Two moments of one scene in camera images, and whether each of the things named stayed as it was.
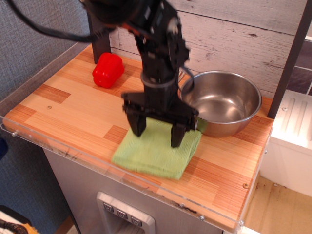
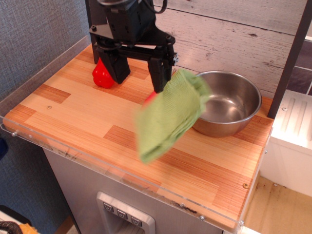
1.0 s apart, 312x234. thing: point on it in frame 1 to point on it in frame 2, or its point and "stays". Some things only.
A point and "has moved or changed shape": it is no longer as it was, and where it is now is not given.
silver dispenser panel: (120, 217) stays
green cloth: (152, 152) has moved or changed shape
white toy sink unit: (287, 159) stays
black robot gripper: (161, 100) to (131, 30)
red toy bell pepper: (108, 70) stays
